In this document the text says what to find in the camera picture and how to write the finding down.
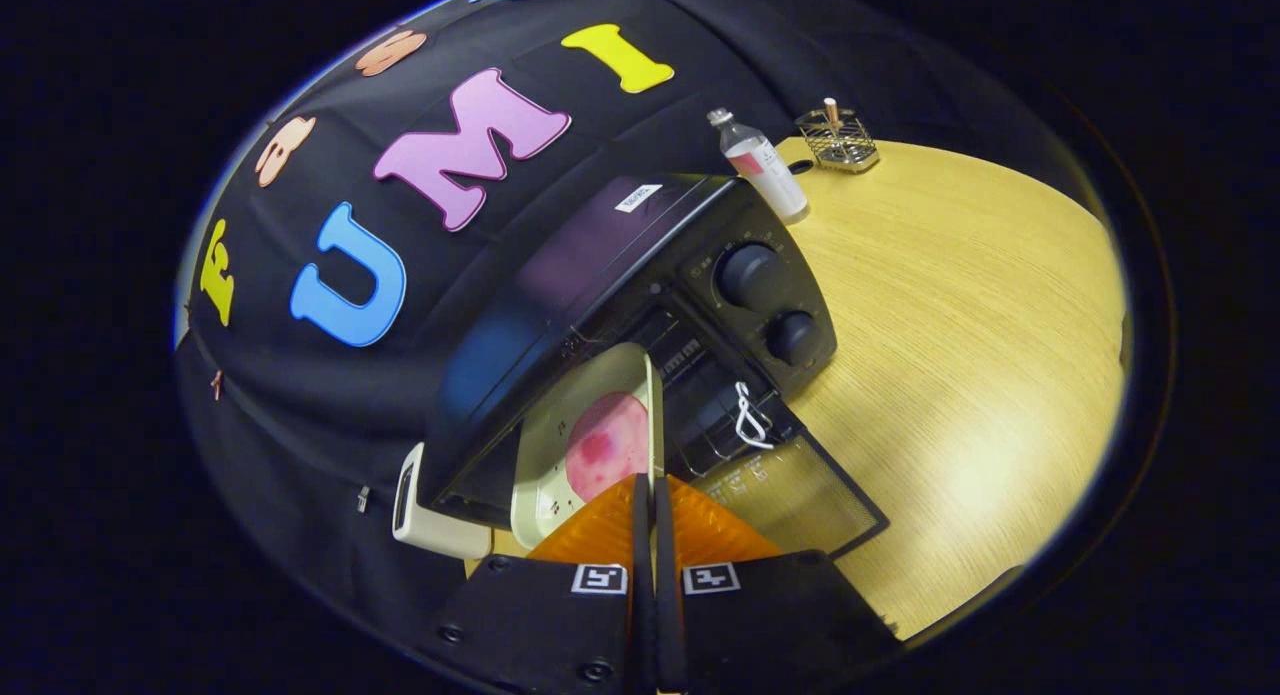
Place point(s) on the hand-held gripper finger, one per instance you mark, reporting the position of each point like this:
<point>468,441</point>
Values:
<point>643,595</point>
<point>668,595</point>

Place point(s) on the pink ham slice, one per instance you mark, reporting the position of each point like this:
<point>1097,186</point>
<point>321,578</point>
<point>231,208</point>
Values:
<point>605,445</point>

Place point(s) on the white square plate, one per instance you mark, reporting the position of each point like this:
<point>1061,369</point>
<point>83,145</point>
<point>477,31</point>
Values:
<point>540,455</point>

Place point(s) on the black toaster oven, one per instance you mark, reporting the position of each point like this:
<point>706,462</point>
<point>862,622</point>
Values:
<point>560,275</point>

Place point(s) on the white slot toaster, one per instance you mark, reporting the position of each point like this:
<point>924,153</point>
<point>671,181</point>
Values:
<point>430,530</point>

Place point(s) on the black backdrop cloth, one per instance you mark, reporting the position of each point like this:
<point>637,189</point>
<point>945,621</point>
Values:
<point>300,425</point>

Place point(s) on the clear plastic bottle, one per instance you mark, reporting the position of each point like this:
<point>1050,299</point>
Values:
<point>770,170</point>

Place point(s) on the small wooden stick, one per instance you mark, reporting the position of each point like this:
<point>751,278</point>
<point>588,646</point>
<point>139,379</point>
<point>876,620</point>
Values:
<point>832,113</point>

